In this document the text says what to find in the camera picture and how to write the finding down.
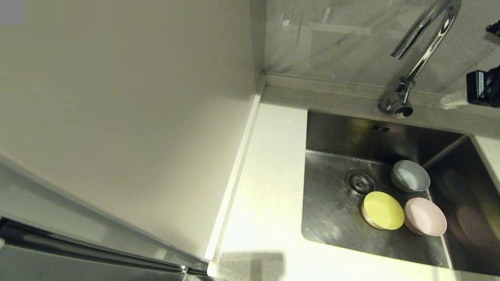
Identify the yellow bowl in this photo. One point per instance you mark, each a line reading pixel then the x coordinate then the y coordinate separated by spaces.
pixel 383 210

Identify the stainless steel sink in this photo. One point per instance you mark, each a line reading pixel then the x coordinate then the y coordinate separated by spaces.
pixel 332 230

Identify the grey appliance door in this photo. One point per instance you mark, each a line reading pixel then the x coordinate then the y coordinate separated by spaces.
pixel 58 265

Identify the light blue bowl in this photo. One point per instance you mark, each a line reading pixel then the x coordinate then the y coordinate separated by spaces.
pixel 410 176

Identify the white tall cabinet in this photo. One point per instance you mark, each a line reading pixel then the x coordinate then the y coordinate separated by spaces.
pixel 117 97

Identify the chrome gooseneck faucet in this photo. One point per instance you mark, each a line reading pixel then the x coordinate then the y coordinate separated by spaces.
pixel 424 58

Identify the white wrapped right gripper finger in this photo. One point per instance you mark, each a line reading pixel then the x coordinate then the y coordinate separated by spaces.
pixel 494 32
pixel 480 88

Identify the pink bowl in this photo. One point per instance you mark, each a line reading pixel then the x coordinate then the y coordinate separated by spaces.
pixel 425 216

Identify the round metal drain strainer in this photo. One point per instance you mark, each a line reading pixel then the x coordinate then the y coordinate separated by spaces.
pixel 360 182

